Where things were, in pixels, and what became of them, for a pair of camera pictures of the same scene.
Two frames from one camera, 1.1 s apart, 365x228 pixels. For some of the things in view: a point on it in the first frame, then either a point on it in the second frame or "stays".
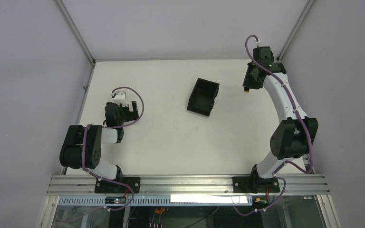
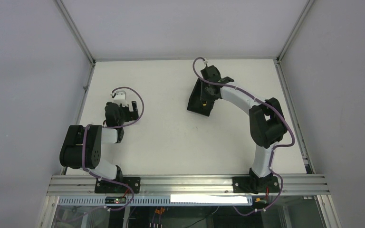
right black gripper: x=250 y=80 to x=202 y=98
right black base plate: x=251 y=185 stays
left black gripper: x=130 y=112 stays
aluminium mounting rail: x=189 y=185 stays
